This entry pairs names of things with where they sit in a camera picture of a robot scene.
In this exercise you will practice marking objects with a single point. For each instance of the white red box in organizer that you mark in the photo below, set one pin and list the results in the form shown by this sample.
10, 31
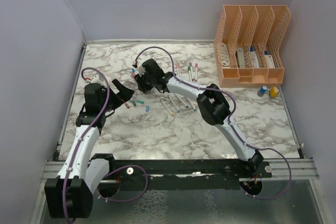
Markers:
269, 60

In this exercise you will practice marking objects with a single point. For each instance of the dark green cap marker pen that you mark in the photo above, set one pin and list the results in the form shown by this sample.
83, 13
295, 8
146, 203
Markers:
189, 74

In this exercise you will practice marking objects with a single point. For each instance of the white blue box in organizer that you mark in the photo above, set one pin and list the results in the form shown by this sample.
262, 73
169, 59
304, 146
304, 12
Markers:
254, 58

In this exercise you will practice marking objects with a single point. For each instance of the orange plastic file organizer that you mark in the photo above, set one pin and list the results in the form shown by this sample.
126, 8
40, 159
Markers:
247, 45

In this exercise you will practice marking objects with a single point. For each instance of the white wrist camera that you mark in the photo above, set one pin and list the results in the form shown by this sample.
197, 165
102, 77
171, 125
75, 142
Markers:
97, 79
141, 71

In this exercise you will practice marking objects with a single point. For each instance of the blue small bottle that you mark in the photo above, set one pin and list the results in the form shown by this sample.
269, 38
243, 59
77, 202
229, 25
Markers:
262, 91

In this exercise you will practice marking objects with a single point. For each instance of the aluminium frame rail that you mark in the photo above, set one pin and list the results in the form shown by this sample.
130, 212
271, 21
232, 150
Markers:
295, 168

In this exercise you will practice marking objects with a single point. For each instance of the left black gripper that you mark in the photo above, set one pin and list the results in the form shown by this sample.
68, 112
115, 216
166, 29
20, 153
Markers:
124, 94

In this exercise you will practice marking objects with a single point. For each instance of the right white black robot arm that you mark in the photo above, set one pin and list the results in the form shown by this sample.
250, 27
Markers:
213, 106

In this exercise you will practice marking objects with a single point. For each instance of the grey cap marker pen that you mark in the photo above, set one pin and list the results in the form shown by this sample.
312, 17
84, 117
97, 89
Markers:
190, 64

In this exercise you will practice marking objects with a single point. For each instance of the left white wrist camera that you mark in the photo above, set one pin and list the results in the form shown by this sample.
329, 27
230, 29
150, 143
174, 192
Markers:
97, 79

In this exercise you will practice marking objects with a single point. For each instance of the brown cap marker pen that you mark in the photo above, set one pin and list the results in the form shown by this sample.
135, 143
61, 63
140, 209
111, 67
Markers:
167, 108

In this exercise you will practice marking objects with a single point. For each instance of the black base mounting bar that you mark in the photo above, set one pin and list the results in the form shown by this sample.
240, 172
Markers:
231, 168

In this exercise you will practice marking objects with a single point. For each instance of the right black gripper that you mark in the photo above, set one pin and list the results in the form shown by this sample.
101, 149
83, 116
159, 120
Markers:
142, 87

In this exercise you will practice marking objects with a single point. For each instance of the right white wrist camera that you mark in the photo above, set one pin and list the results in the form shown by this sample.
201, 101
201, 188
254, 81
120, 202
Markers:
141, 71

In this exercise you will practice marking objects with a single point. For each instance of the yellow small bottle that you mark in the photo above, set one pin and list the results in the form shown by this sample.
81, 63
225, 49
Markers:
273, 92

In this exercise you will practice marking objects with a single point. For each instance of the white booklet in organizer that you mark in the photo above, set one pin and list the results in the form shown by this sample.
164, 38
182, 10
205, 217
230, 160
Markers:
224, 55

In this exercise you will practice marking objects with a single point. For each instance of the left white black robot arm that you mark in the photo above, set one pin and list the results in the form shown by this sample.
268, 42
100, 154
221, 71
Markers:
70, 194

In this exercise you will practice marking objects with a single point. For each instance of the purple cap marker pen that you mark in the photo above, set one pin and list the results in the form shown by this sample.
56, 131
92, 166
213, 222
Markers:
196, 72

